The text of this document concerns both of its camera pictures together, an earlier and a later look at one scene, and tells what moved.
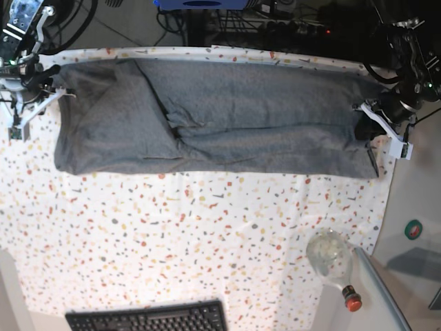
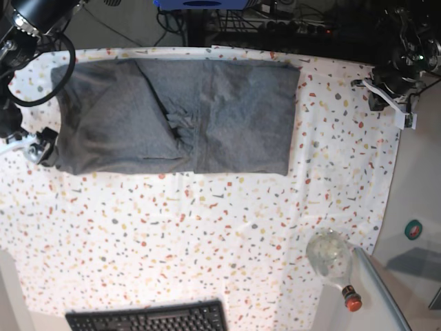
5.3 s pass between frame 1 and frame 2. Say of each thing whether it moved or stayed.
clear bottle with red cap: stayed
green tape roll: stayed
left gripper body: moved
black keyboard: stayed
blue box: stayed
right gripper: moved
